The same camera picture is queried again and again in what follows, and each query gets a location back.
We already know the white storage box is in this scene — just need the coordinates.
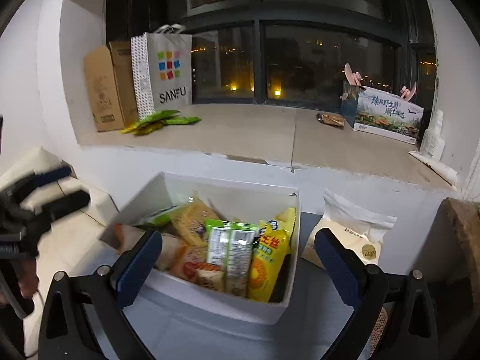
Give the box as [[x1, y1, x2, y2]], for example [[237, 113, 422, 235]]
[[101, 173, 300, 325]]

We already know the tissue pack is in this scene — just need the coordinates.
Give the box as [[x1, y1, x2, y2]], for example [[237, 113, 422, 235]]
[[301, 189, 397, 269]]

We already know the brown white cracker packet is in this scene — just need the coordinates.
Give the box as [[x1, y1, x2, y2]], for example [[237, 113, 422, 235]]
[[197, 269, 224, 293]]

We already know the clear wrapped pastry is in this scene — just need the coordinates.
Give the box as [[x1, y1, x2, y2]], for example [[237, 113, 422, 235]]
[[169, 195, 220, 247]]

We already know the small brown snack packet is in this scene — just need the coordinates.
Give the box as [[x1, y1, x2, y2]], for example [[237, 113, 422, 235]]
[[316, 112, 345, 128]]

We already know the orange biscuit pack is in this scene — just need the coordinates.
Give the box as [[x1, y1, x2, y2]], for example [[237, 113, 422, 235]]
[[168, 245, 222, 283]]

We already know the yellow chip bag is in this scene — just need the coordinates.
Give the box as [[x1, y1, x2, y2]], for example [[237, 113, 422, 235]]
[[259, 207, 296, 241]]

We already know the white SANFU shopping bag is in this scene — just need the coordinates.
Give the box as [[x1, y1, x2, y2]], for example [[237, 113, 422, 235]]
[[130, 24, 193, 119]]

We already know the brown cardboard box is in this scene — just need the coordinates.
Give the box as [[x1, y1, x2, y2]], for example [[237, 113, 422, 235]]
[[84, 41, 139, 133]]

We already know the green snack packets pile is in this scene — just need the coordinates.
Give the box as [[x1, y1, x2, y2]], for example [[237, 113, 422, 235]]
[[120, 110, 202, 136]]

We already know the printed landscape gift box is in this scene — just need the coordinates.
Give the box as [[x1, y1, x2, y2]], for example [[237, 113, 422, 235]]
[[340, 81, 424, 145]]

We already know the green wrapped snack pack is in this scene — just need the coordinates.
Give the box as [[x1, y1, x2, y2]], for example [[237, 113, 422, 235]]
[[204, 219, 231, 271], [225, 222, 259, 297]]

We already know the yellow snack packet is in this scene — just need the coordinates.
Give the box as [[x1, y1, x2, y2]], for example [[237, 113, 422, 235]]
[[247, 223, 290, 302]]

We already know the window frame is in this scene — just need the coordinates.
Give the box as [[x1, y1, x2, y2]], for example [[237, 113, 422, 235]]
[[106, 0, 436, 111]]

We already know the person's left hand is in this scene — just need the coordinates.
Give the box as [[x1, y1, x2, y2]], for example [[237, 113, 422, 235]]
[[1, 258, 39, 299]]

